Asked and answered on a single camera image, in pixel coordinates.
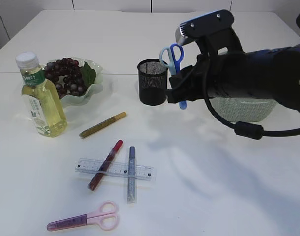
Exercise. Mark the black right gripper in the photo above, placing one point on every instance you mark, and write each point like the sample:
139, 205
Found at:
219, 71

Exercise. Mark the blue scissors with cap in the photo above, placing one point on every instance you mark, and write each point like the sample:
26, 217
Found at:
174, 64

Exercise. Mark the gold glitter pen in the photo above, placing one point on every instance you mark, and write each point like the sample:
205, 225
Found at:
102, 125

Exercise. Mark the clear plastic ruler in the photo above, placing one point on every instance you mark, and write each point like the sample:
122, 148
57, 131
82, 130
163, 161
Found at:
116, 169

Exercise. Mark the purple artificial grape bunch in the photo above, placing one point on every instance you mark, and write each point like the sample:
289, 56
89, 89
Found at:
70, 76

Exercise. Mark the yellow tea bottle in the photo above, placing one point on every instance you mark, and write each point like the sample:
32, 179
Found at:
40, 97

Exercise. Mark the pink purple scissors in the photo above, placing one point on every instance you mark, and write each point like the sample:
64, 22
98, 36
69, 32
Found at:
106, 217

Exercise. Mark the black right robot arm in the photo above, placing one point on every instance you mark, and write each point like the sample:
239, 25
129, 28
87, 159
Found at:
275, 74

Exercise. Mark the black mesh pen cup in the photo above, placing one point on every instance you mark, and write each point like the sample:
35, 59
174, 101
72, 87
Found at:
152, 82

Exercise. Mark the green woven plastic basket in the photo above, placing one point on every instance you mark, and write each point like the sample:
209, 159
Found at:
243, 109

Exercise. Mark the pale green wavy plate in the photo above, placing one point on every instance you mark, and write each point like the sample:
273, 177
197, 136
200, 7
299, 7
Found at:
95, 88

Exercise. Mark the silver glitter pen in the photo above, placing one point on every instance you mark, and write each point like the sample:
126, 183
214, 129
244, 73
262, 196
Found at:
131, 186

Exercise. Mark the red glitter pen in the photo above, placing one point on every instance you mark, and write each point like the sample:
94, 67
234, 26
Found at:
104, 166

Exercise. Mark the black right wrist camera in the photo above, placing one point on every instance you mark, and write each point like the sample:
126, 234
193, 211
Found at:
203, 25

